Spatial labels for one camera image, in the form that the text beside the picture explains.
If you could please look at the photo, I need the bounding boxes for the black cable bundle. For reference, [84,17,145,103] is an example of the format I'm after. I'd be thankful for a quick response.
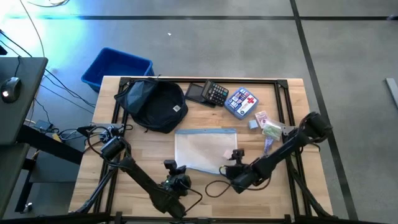
[287,149,332,218]
[76,161,121,215]

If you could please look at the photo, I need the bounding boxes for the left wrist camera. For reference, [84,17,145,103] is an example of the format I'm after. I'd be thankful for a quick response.
[164,159,178,172]

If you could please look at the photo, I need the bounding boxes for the small purple item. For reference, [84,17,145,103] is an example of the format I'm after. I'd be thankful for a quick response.
[263,136,275,156]

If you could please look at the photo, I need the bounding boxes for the dark grey desk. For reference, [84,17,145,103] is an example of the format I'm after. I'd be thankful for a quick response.
[0,57,49,147]

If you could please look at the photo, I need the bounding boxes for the navy blue backpack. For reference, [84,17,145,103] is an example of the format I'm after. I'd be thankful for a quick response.
[114,77,189,134]

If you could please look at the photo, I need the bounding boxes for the black floor cable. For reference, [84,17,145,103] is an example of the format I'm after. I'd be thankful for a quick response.
[43,67,96,109]
[0,29,33,58]

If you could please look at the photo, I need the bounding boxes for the grey power adapter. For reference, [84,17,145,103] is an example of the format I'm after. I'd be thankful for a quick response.
[34,119,53,132]

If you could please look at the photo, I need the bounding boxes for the black tablet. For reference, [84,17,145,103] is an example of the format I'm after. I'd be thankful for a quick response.
[185,82,215,109]

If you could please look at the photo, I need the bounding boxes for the black desk support beam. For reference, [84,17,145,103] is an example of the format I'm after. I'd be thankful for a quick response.
[17,124,84,165]

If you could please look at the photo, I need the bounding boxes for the thin looped floor cable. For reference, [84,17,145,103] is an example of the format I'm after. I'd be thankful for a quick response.
[26,0,71,8]

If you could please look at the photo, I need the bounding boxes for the blue plastic bin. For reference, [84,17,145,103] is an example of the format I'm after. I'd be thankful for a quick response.
[81,47,155,93]

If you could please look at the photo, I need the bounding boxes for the green clear packet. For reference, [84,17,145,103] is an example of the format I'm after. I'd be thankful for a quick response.
[261,119,284,141]

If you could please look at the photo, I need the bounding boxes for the clear blue-trimmed zip pouch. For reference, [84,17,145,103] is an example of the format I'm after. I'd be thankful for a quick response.
[174,128,239,175]

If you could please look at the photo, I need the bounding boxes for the black calculator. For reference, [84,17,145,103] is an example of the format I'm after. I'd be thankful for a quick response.
[200,80,230,107]

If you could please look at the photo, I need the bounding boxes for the pink card pack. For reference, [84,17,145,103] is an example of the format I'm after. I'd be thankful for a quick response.
[254,110,270,129]

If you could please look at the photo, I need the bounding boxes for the black computer mouse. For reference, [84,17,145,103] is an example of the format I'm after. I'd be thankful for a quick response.
[0,77,22,104]

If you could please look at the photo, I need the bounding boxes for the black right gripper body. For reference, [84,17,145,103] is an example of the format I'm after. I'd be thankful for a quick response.
[223,161,259,194]

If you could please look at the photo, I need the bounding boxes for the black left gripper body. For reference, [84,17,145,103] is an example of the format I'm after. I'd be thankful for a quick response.
[164,166,192,197]

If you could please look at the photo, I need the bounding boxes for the blue first aid kit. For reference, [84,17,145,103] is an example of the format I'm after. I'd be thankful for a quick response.
[223,86,259,121]

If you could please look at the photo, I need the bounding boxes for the grey metal bar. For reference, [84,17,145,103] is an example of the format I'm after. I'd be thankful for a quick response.
[385,77,398,110]

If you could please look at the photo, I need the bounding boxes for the black aluminium table frame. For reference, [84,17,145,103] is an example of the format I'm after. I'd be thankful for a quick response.
[70,77,335,220]

